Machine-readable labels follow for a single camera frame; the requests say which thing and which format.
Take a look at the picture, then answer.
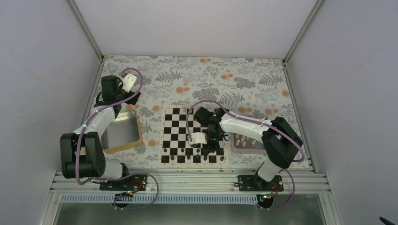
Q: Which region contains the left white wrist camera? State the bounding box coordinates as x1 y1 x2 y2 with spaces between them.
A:
122 73 137 93

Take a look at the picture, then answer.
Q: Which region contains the dark piece row one left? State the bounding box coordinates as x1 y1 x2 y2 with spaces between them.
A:
177 156 185 163

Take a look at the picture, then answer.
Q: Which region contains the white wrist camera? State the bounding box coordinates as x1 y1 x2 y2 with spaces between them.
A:
188 132 207 145
122 73 137 93

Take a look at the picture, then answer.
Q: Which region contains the dark piece row one right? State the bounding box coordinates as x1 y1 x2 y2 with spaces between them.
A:
209 156 217 163

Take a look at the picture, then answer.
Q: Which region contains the metal tray with light pieces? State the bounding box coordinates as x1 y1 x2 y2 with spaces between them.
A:
222 115 271 155

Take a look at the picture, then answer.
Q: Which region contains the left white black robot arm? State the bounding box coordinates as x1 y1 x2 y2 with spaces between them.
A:
60 74 140 190

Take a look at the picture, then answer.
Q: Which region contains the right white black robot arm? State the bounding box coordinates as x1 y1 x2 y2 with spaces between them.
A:
187 107 304 191

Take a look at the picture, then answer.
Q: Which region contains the empty metal tray wooden rim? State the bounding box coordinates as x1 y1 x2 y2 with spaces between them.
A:
101 110 143 154

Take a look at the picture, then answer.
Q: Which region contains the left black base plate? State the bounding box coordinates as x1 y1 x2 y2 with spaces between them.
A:
99 174 148 192

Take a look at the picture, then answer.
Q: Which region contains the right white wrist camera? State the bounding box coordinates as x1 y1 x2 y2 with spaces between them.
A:
188 132 207 145

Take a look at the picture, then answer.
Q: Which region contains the aluminium rail frame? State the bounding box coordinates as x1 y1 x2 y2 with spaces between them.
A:
50 171 331 194

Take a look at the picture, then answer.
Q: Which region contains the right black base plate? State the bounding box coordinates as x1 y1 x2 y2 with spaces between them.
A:
234 175 284 192

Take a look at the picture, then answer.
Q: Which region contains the black white chessboard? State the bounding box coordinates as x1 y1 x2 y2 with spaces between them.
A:
158 105 230 169

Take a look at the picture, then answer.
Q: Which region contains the floral patterned table mat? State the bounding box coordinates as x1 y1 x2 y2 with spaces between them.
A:
101 55 299 168

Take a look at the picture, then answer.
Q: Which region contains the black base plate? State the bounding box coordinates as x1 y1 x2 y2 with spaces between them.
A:
99 174 148 192
234 175 284 192

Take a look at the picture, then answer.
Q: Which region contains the dark piece row one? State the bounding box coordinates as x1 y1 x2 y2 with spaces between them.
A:
177 156 185 163
209 156 217 163

